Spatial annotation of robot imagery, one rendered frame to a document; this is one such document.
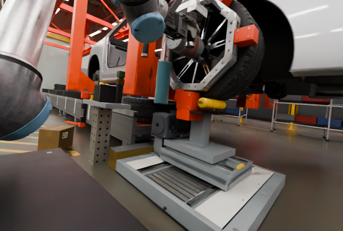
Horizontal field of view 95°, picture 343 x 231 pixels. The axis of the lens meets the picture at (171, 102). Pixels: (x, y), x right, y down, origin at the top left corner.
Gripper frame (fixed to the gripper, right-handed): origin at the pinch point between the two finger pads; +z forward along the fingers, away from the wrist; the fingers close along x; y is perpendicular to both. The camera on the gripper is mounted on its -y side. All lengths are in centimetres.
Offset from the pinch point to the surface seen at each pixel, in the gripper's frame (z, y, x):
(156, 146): 26, 69, -47
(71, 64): 7, -9, -247
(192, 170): 21, 72, -8
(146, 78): 15, 18, -54
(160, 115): 22, 44, -41
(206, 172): 21, 70, 2
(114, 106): -11, 40, -48
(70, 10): 66, -243, -604
